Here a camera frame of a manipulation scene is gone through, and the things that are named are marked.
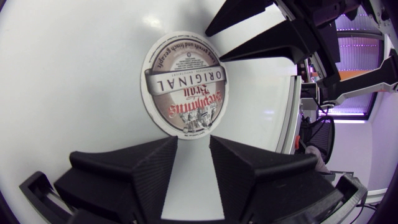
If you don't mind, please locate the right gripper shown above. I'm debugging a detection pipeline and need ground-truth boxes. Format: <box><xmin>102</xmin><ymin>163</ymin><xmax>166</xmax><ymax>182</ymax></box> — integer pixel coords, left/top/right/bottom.
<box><xmin>205</xmin><ymin>0</ymin><xmax>361</xmax><ymax>88</ymax></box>

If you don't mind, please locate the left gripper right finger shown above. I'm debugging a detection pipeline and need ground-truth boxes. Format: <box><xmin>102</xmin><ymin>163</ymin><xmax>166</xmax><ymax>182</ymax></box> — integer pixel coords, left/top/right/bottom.
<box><xmin>209</xmin><ymin>134</ymin><xmax>345</xmax><ymax>224</ymax></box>

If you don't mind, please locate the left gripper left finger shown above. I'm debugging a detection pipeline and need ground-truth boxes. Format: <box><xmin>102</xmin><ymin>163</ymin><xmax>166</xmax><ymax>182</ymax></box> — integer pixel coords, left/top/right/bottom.
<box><xmin>53</xmin><ymin>136</ymin><xmax>178</xmax><ymax>224</ymax></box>

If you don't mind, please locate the round white coaster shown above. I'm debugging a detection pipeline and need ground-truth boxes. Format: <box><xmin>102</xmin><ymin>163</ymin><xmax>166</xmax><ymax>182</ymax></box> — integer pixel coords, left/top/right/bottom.
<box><xmin>140</xmin><ymin>30</ymin><xmax>230</xmax><ymax>140</ymax></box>

